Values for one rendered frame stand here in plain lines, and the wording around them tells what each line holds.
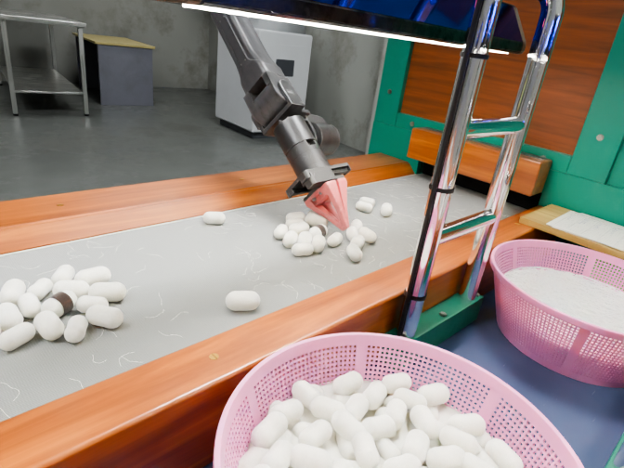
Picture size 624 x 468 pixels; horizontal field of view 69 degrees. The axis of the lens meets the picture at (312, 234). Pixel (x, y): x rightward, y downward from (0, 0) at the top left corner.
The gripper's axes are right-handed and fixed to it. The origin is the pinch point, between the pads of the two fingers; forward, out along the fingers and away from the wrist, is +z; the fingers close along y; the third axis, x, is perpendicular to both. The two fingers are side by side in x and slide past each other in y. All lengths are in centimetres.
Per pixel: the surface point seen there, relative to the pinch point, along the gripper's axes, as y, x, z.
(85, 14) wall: 196, 404, -503
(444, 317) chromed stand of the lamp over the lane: -2.9, -10.4, 19.2
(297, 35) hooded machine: 268, 183, -249
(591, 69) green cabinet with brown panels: 47, -30, -6
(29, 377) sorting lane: -46.5, -3.5, 5.8
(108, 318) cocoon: -38.9, -3.2, 3.0
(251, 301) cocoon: -25.6, -6.3, 7.2
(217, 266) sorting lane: -22.6, 2.0, -0.3
